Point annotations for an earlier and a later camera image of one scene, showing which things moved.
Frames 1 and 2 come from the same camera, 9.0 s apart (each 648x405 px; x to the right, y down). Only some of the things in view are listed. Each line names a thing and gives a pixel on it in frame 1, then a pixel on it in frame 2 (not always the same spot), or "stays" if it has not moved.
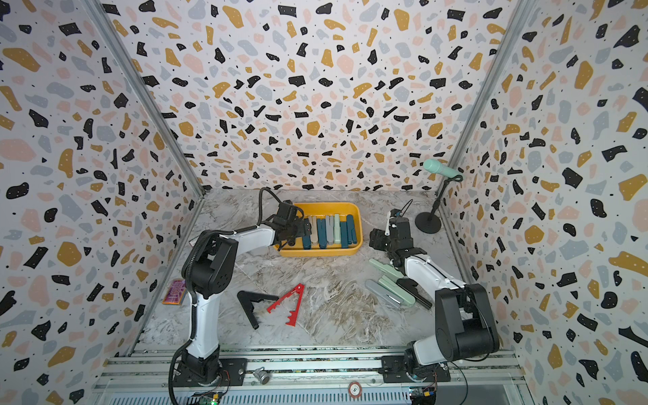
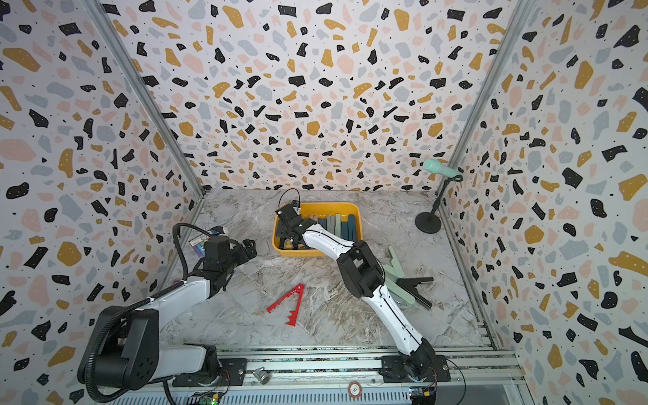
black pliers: [247, 299] -> [296, 245]
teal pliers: [344, 240] stays
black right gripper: [380, 239] -> [282, 229]
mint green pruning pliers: [337, 229] stays
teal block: [350, 229] stays
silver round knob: [262, 375] stays
